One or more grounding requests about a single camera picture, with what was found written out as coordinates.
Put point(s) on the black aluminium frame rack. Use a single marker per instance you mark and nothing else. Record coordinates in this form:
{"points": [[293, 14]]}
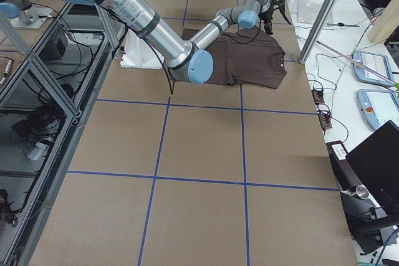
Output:
{"points": [[51, 72]]}

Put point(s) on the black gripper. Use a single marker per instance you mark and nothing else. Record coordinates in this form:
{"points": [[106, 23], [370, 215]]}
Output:
{"points": [[267, 17]]}

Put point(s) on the upper blue teach pendant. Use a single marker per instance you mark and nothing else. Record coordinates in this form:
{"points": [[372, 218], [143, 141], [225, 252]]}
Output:
{"points": [[376, 62]]}

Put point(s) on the dark brown t-shirt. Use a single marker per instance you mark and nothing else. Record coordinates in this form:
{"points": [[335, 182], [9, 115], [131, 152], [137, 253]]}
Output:
{"points": [[247, 56]]}

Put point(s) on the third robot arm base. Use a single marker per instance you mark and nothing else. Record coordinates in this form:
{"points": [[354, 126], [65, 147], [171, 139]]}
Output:
{"points": [[23, 14]]}

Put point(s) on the orange black terminal block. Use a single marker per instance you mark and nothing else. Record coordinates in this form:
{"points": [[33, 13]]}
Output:
{"points": [[323, 111]]}

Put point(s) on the aluminium frame post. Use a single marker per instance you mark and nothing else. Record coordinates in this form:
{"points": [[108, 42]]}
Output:
{"points": [[316, 29]]}

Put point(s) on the clear plastic bag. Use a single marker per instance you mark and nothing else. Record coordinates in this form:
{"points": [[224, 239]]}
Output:
{"points": [[308, 10]]}

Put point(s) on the blue teach pendant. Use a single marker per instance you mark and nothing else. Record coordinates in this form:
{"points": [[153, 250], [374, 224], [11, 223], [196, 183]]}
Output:
{"points": [[376, 62], [378, 107]]}

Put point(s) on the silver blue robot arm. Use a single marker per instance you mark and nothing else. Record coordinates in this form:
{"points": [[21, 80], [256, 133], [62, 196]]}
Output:
{"points": [[186, 60]]}

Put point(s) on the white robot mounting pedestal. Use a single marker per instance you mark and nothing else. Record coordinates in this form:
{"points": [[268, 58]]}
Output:
{"points": [[138, 55]]}

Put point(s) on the black monitor on stand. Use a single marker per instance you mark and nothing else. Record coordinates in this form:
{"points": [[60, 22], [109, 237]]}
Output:
{"points": [[375, 163]]}

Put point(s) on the lower blue teach pendant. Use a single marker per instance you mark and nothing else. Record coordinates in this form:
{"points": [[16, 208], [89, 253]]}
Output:
{"points": [[378, 107]]}

